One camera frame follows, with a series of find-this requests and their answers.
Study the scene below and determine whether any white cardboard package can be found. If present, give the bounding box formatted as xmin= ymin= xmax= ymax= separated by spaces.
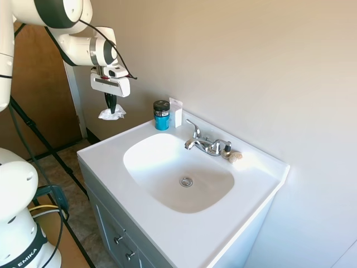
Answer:
xmin=168 ymin=97 xmax=184 ymax=129

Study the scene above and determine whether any white sink vanity top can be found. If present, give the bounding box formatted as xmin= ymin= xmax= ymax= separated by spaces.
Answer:
xmin=76 ymin=109 xmax=291 ymax=268

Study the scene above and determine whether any white door frame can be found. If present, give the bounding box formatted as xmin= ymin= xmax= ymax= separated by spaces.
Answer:
xmin=63 ymin=59 xmax=89 ymax=140

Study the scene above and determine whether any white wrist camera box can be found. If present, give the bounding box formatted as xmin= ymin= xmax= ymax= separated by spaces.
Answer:
xmin=108 ymin=65 xmax=130 ymax=79

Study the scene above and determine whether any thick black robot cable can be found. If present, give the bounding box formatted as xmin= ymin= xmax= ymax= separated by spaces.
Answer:
xmin=7 ymin=102 xmax=71 ymax=253

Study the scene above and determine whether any brown wooden door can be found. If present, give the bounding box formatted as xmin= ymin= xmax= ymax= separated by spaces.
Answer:
xmin=0 ymin=22 xmax=83 ymax=163

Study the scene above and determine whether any white tissue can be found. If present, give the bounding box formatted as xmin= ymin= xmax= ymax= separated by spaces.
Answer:
xmin=98 ymin=103 xmax=127 ymax=122

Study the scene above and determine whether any yellow cable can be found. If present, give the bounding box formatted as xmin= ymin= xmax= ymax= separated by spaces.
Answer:
xmin=28 ymin=204 xmax=60 ymax=212

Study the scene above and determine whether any black camera cable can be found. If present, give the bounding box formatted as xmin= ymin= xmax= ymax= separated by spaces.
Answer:
xmin=79 ymin=17 xmax=138 ymax=80

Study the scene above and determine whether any beige seashell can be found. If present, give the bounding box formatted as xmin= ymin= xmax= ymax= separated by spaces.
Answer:
xmin=228 ymin=151 xmax=244 ymax=164

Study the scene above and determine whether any chrome faucet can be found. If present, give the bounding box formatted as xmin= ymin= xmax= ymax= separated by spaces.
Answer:
xmin=184 ymin=119 xmax=232 ymax=157

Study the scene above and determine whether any blue jar black lid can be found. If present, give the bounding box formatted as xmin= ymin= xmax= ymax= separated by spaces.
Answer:
xmin=153 ymin=99 xmax=172 ymax=131

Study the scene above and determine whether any brown cardboard sheet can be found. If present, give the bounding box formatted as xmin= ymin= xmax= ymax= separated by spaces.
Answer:
xmin=32 ymin=195 xmax=94 ymax=268

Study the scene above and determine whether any black stand bar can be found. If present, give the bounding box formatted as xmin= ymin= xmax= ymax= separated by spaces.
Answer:
xmin=9 ymin=95 xmax=90 ymax=199

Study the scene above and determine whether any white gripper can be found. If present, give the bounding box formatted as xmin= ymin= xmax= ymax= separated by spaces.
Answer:
xmin=89 ymin=66 xmax=131 ymax=115

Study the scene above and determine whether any grey vanity cabinet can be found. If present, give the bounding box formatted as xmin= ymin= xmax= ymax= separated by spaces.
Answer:
xmin=78 ymin=160 xmax=274 ymax=268

